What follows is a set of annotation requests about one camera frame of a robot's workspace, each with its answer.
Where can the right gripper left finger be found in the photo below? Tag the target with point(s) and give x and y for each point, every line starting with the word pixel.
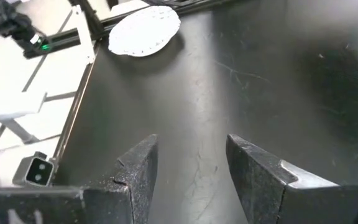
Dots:
pixel 126 199

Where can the white upright post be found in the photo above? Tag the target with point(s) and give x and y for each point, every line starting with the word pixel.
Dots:
pixel 84 37

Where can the black table mat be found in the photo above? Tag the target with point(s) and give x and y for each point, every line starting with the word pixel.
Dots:
pixel 197 93

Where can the grey desk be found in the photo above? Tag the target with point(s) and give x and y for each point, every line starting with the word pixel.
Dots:
pixel 8 107

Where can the grey depth camera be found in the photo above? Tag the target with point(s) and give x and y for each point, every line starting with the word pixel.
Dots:
pixel 37 171

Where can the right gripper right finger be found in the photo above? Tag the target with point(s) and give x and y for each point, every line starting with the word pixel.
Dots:
pixel 259 186

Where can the blue patterned paper plate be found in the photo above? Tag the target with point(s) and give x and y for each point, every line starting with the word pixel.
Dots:
pixel 145 31

